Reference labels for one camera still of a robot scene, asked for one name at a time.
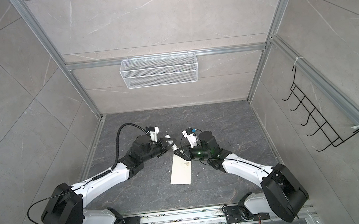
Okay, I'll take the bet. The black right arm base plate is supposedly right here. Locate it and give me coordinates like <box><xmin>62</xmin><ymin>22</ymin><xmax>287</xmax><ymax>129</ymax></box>
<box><xmin>221</xmin><ymin>205</ymin><xmax>270</xmax><ymax>224</ymax></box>

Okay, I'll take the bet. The white wire mesh basket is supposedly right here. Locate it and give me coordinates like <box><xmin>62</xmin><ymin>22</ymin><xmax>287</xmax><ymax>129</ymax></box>
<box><xmin>119</xmin><ymin>54</ymin><xmax>198</xmax><ymax>89</ymax></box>

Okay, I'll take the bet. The aluminium frame left post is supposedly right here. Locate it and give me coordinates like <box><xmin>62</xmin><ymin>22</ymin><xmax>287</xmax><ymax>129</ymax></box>
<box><xmin>9</xmin><ymin>0</ymin><xmax>102</xmax><ymax>120</ymax></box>

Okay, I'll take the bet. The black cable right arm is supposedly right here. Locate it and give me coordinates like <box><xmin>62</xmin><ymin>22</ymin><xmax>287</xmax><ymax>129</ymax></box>
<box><xmin>178</xmin><ymin>118</ymin><xmax>305</xmax><ymax>224</ymax></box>

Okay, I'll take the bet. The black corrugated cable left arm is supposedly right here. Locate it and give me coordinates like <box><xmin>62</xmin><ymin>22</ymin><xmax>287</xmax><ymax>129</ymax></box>
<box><xmin>85</xmin><ymin>121</ymin><xmax>152</xmax><ymax>182</ymax></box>

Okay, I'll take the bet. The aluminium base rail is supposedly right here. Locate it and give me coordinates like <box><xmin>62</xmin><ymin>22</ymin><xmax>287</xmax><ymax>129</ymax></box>
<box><xmin>125</xmin><ymin>197</ymin><xmax>283</xmax><ymax>224</ymax></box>

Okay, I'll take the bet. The white paper envelope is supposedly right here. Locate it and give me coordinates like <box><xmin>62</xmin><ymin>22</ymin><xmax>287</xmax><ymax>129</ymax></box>
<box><xmin>170</xmin><ymin>155</ymin><xmax>192</xmax><ymax>185</ymax></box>

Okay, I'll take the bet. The black wire hook rack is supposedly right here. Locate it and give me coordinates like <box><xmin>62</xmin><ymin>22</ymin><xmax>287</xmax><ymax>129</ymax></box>
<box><xmin>282</xmin><ymin>66</ymin><xmax>359</xmax><ymax>152</ymax></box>

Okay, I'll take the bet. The aluminium frame back rail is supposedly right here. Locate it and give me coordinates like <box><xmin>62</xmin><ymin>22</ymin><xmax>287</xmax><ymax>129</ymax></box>
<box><xmin>65</xmin><ymin>43</ymin><xmax>266</xmax><ymax>70</ymax></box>

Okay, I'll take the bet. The aluminium frame post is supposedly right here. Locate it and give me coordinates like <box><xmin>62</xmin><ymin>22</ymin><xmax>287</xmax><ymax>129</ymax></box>
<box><xmin>9</xmin><ymin>0</ymin><xmax>102</xmax><ymax>120</ymax></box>
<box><xmin>247</xmin><ymin>0</ymin><xmax>289</xmax><ymax>105</ymax></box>

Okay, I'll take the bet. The aluminium frame rail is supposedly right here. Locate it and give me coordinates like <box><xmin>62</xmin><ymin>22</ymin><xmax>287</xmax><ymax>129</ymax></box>
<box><xmin>65</xmin><ymin>43</ymin><xmax>266</xmax><ymax>70</ymax></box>
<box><xmin>270</xmin><ymin>34</ymin><xmax>359</xmax><ymax>129</ymax></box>

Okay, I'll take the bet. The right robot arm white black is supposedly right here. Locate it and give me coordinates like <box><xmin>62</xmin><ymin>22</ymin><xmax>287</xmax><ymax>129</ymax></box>
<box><xmin>172</xmin><ymin>131</ymin><xmax>309</xmax><ymax>222</ymax></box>

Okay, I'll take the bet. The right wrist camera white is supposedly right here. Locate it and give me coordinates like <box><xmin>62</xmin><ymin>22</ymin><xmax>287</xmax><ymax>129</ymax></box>
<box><xmin>182</xmin><ymin>127</ymin><xmax>197</xmax><ymax>148</ymax></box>

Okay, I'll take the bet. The aluminium frame right rail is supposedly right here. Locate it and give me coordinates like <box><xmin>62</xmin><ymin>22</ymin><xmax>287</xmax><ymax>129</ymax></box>
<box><xmin>270</xmin><ymin>34</ymin><xmax>359</xmax><ymax>129</ymax></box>

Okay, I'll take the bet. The aluminium frame right post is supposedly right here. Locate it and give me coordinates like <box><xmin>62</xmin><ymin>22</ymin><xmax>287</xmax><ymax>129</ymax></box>
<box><xmin>247</xmin><ymin>0</ymin><xmax>289</xmax><ymax>105</ymax></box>

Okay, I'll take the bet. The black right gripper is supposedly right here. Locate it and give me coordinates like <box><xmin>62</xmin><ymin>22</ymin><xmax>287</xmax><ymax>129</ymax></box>
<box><xmin>174</xmin><ymin>142</ymin><xmax>212</xmax><ymax>163</ymax></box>

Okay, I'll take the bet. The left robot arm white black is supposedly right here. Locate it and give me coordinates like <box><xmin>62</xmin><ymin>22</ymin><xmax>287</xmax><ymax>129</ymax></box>
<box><xmin>41</xmin><ymin>135</ymin><xmax>176</xmax><ymax>224</ymax></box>

